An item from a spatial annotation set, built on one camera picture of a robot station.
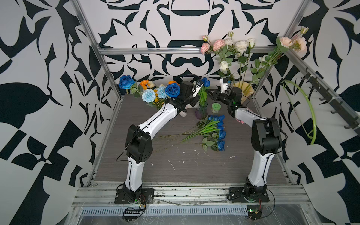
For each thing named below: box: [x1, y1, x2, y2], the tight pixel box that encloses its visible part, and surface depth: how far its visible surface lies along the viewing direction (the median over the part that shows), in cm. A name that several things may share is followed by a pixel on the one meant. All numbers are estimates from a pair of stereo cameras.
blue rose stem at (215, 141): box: [152, 130, 227, 154], surface depth 93 cm
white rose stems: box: [218, 30, 266, 88], surface depth 89 cm
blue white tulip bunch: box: [198, 76, 211, 107], surface depth 93 cm
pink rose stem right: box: [249, 27, 309, 91], surface depth 81 cm
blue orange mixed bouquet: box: [117, 75, 181, 110], surface depth 67 cm
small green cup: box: [210, 102, 222, 114], surface depth 110 cm
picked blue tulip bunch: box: [167, 115, 227, 150], surface depth 95 cm
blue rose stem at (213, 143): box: [202, 136, 226, 152], surface depth 93 cm
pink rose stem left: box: [200, 35, 235, 83], surface depth 87 cm
